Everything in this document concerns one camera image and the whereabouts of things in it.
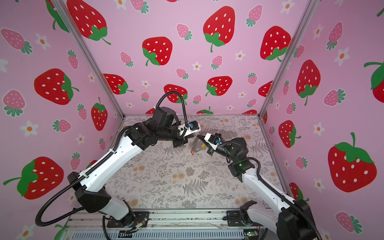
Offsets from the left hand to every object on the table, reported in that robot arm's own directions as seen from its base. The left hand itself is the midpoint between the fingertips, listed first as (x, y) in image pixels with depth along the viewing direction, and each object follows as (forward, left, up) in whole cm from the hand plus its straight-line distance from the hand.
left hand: (192, 131), depth 67 cm
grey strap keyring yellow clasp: (-1, -2, -10) cm, 11 cm away
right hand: (0, -3, -1) cm, 3 cm away
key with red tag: (-3, 0, -13) cm, 14 cm away
